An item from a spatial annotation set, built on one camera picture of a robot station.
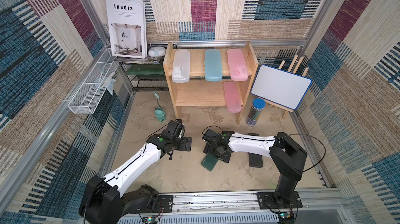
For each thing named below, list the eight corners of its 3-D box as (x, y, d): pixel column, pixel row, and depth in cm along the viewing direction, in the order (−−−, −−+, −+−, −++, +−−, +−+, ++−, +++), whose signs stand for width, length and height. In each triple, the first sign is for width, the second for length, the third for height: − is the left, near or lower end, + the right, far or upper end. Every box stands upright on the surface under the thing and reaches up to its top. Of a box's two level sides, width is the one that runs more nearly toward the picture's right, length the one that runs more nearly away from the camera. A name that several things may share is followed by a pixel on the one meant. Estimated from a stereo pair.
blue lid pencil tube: (244, 124, 103) (251, 105, 88) (251, 105, 113) (259, 85, 98) (254, 128, 101) (264, 109, 86) (261, 108, 111) (270, 88, 96)
